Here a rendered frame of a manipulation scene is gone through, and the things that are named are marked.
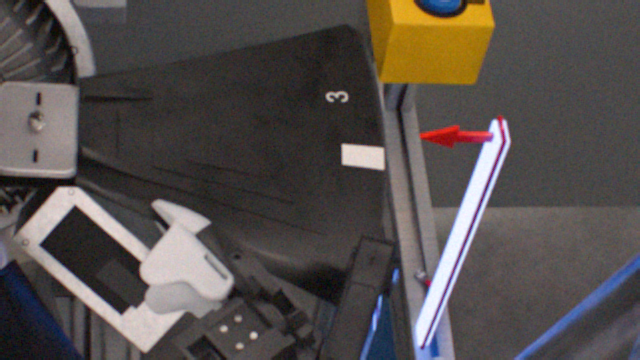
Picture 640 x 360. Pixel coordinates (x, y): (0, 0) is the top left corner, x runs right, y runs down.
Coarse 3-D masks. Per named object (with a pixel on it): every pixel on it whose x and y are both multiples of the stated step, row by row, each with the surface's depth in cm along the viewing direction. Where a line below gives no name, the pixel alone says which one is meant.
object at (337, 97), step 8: (320, 88) 98; (328, 88) 98; (336, 88) 98; (344, 88) 98; (320, 96) 98; (328, 96) 98; (336, 96) 98; (344, 96) 98; (352, 96) 98; (320, 104) 97; (328, 104) 97; (336, 104) 97; (344, 104) 98; (352, 104) 98
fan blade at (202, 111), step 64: (192, 64) 98; (256, 64) 98; (320, 64) 99; (128, 128) 93; (192, 128) 94; (256, 128) 95; (320, 128) 96; (384, 128) 98; (128, 192) 90; (192, 192) 91; (256, 192) 93; (320, 192) 94; (384, 192) 96; (256, 256) 91; (320, 256) 93
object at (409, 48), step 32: (384, 0) 122; (416, 0) 120; (384, 32) 122; (416, 32) 120; (448, 32) 120; (480, 32) 121; (384, 64) 124; (416, 64) 124; (448, 64) 124; (480, 64) 125
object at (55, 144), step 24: (0, 96) 93; (24, 96) 94; (48, 96) 94; (72, 96) 95; (0, 120) 92; (24, 120) 92; (48, 120) 93; (72, 120) 93; (0, 144) 91; (24, 144) 91; (48, 144) 91; (72, 144) 92; (0, 168) 89; (24, 168) 89; (48, 168) 90; (72, 168) 90
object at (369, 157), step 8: (344, 152) 96; (352, 152) 96; (360, 152) 96; (368, 152) 96; (376, 152) 97; (344, 160) 96; (352, 160) 96; (360, 160) 96; (368, 160) 96; (376, 160) 96; (376, 168) 96
